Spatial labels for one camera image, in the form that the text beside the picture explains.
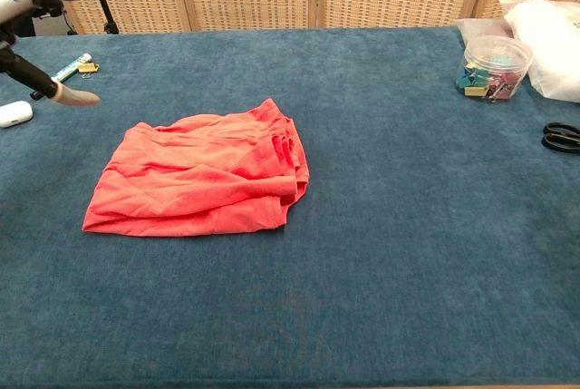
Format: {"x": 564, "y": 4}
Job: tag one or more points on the frosted bag with red garment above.
{"x": 476, "y": 27}

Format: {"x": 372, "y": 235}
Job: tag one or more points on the white marker pen black cap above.
{"x": 72, "y": 68}

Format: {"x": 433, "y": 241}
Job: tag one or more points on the blue carpet table mat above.
{"x": 290, "y": 316}

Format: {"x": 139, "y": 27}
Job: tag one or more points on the gold binder clip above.
{"x": 89, "y": 67}

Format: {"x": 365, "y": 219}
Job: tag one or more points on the coral red t-shirt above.
{"x": 195, "y": 180}

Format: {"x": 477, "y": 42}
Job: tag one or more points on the white garment in plastic bag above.
{"x": 550, "y": 44}

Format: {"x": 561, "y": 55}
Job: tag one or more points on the white earbuds case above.
{"x": 14, "y": 114}

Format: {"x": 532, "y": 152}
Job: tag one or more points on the clear jar of binder clips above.
{"x": 494, "y": 72}

